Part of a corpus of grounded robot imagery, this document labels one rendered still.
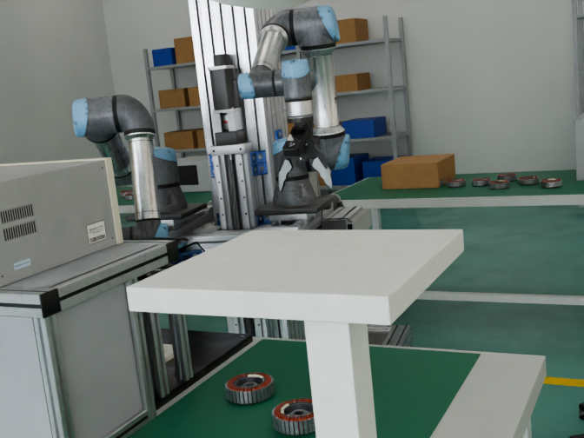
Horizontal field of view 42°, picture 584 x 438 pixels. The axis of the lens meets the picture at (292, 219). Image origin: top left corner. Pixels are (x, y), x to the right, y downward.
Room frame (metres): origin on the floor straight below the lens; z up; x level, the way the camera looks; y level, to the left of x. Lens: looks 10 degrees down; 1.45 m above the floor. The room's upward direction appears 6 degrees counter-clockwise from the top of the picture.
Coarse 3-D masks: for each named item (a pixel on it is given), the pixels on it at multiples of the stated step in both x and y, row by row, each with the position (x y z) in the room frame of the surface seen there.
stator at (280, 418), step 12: (276, 408) 1.49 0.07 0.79; (288, 408) 1.50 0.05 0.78; (300, 408) 1.51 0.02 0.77; (312, 408) 1.49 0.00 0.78; (276, 420) 1.45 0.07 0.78; (288, 420) 1.44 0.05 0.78; (300, 420) 1.43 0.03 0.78; (312, 420) 1.43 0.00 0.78; (288, 432) 1.43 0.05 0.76; (300, 432) 1.43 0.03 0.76
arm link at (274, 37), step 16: (288, 16) 2.50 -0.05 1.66; (272, 32) 2.44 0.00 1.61; (288, 32) 2.49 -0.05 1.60; (272, 48) 2.35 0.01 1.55; (256, 64) 2.25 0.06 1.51; (272, 64) 2.27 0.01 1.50; (240, 80) 2.19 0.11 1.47; (256, 80) 2.18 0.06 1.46; (272, 80) 2.17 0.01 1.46; (256, 96) 2.20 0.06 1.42
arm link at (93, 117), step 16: (112, 96) 2.37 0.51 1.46; (80, 112) 2.33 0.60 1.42; (96, 112) 2.33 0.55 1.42; (112, 112) 2.33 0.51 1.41; (80, 128) 2.34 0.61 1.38; (96, 128) 2.34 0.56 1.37; (112, 128) 2.35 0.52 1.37; (96, 144) 2.49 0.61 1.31; (112, 144) 2.49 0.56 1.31; (112, 160) 2.58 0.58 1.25; (128, 160) 2.65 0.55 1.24; (128, 176) 2.69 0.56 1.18
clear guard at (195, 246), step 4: (180, 244) 1.94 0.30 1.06; (184, 244) 1.93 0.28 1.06; (188, 244) 1.93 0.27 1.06; (192, 244) 1.94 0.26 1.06; (196, 244) 1.96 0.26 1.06; (180, 248) 1.89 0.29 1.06; (184, 248) 1.91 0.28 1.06; (188, 248) 1.99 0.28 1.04; (192, 248) 1.99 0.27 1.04; (196, 248) 1.98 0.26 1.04; (200, 248) 1.97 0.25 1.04; (180, 252) 2.02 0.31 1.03; (184, 252) 2.02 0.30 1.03; (188, 252) 2.01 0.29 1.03; (192, 252) 2.01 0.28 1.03; (196, 252) 2.00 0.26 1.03; (200, 252) 1.99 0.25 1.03; (180, 256) 2.05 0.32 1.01; (184, 256) 2.04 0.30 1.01; (188, 256) 2.03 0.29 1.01; (192, 256) 2.03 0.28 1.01
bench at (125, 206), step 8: (184, 192) 5.39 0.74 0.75; (192, 192) 5.34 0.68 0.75; (200, 192) 5.30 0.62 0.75; (208, 192) 5.26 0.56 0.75; (120, 200) 5.33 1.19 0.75; (128, 200) 5.28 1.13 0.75; (192, 200) 4.95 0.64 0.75; (200, 200) 4.91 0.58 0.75; (208, 200) 4.88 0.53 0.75; (120, 208) 5.05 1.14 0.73; (128, 208) 5.02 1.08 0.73
